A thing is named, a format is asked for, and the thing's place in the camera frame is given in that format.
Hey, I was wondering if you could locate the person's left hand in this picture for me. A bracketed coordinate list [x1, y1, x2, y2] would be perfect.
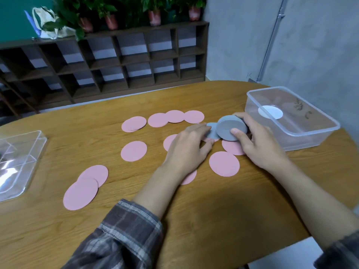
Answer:
[161, 123, 214, 180]

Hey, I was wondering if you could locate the person's right hand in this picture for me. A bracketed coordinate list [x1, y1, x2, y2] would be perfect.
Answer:
[230, 112, 289, 171]

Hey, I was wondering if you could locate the white disc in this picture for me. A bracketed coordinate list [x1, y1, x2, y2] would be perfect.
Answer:
[258, 105, 284, 120]

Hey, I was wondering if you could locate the neat grey paper circle stack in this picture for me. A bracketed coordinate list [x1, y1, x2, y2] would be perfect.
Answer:
[216, 115, 249, 142]

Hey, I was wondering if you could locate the pile of round paper discs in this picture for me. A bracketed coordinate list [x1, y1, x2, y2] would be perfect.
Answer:
[63, 110, 247, 211]

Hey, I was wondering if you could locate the clear divided tray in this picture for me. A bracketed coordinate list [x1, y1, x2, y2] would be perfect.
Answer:
[0, 130, 47, 203]

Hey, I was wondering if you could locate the person's left forearm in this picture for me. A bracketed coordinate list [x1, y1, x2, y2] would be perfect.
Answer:
[61, 162, 194, 269]

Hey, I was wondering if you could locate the person's right forearm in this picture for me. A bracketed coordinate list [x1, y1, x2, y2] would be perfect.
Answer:
[269, 158, 359, 269]

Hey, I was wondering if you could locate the translucent plastic tub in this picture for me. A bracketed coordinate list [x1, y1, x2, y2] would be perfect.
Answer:
[244, 86, 341, 152]

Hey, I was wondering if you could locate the dark wooden cubby shelf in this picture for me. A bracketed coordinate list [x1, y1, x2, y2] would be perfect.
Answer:
[0, 21, 210, 112]

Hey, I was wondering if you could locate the white tote bag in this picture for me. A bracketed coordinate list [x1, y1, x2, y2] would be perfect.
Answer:
[31, 6, 76, 40]

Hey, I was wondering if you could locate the blue bottle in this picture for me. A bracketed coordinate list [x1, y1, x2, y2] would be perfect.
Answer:
[24, 10, 41, 37]

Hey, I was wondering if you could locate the grey wall pipe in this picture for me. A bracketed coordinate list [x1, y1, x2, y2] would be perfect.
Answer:
[257, 0, 289, 81]

